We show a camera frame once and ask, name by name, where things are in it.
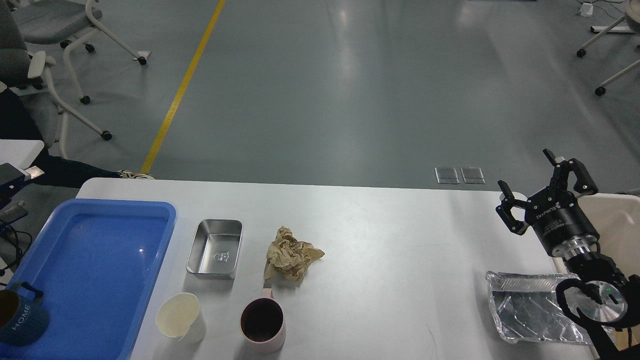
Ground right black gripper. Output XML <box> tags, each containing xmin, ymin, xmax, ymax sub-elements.
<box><xmin>496</xmin><ymin>148</ymin><xmax>601</xmax><ymax>258</ymax></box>

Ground pink ceramic mug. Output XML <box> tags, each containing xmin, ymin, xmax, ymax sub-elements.
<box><xmin>239</xmin><ymin>287</ymin><xmax>287</xmax><ymax>354</ymax></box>

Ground rectangular stainless steel tin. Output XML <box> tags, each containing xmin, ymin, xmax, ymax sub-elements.
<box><xmin>186</xmin><ymin>219</ymin><xmax>243</xmax><ymax>280</ymax></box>

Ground dark blue mug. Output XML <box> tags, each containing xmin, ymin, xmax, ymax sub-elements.
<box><xmin>0</xmin><ymin>281</ymin><xmax>50</xmax><ymax>347</ymax></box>

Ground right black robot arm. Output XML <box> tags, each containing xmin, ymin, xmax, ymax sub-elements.
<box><xmin>495</xmin><ymin>148</ymin><xmax>640</xmax><ymax>360</ymax></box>

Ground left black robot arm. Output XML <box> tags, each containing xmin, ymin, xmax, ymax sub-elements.
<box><xmin>0</xmin><ymin>162</ymin><xmax>44</xmax><ymax>231</ymax></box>

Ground beige plastic bin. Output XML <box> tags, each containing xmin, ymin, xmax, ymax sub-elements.
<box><xmin>550</xmin><ymin>193</ymin><xmax>640</xmax><ymax>351</ymax></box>

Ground right metal floor plate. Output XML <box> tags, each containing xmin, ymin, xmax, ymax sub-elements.
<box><xmin>461</xmin><ymin>166</ymin><xmax>486</xmax><ymax>185</ymax></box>

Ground metal floor plate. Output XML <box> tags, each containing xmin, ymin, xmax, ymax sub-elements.
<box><xmin>434</xmin><ymin>166</ymin><xmax>460</xmax><ymax>185</ymax></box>
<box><xmin>461</xmin><ymin>166</ymin><xmax>486</xmax><ymax>185</ymax></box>

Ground left metal floor plate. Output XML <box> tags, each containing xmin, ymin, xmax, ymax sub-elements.
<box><xmin>434</xmin><ymin>166</ymin><xmax>460</xmax><ymax>185</ymax></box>

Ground aluminium foil tray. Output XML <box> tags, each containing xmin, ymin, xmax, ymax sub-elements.
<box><xmin>486</xmin><ymin>271</ymin><xmax>593</xmax><ymax>346</ymax></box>

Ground white chair base right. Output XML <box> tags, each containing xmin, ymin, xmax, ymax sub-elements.
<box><xmin>576</xmin><ymin>0</ymin><xmax>640</xmax><ymax>97</ymax></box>

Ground crumpled brown paper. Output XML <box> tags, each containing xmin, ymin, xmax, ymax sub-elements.
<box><xmin>263</xmin><ymin>226</ymin><xmax>325</xmax><ymax>283</ymax></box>

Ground cream paper cup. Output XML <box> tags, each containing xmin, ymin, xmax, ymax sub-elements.
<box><xmin>155</xmin><ymin>292</ymin><xmax>207</xmax><ymax>344</ymax></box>

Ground blue plastic tray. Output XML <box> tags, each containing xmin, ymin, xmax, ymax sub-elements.
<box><xmin>1</xmin><ymin>199</ymin><xmax>176</xmax><ymax>360</ymax></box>

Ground white side table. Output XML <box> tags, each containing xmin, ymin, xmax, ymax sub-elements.
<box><xmin>0</xmin><ymin>139</ymin><xmax>44</xmax><ymax>169</ymax></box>

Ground grey office chair far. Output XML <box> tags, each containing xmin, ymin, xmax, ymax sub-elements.
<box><xmin>11</xmin><ymin>0</ymin><xmax>147</xmax><ymax>105</ymax></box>

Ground grey office chair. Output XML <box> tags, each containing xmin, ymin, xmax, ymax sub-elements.
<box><xmin>0</xmin><ymin>0</ymin><xmax>113</xmax><ymax>158</ymax></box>
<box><xmin>11</xmin><ymin>0</ymin><xmax>147</xmax><ymax>105</ymax></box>

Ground grey office chair near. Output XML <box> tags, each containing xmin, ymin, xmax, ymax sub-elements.
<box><xmin>0</xmin><ymin>0</ymin><xmax>113</xmax><ymax>158</ymax></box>

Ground seated person dark clothes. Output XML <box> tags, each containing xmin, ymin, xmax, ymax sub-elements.
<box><xmin>0</xmin><ymin>82</ymin><xmax>155</xmax><ymax>189</ymax></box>

